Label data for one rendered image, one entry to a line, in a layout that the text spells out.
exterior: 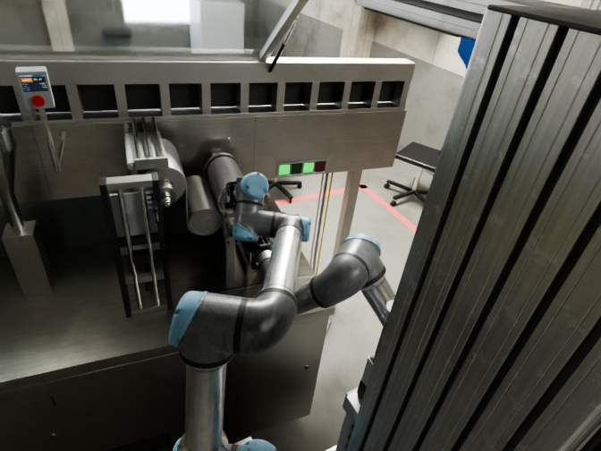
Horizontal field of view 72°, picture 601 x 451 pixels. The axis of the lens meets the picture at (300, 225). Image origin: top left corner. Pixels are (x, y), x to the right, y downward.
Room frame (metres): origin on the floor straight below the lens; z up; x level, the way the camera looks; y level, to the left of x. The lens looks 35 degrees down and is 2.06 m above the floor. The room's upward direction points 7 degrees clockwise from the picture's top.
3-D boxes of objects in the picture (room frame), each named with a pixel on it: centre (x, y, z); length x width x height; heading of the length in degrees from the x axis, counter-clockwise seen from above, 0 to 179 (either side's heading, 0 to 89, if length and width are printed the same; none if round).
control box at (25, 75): (1.07, 0.75, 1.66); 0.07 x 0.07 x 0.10; 32
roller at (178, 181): (1.29, 0.52, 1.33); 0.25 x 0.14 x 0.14; 25
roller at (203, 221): (1.34, 0.40, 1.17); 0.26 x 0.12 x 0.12; 25
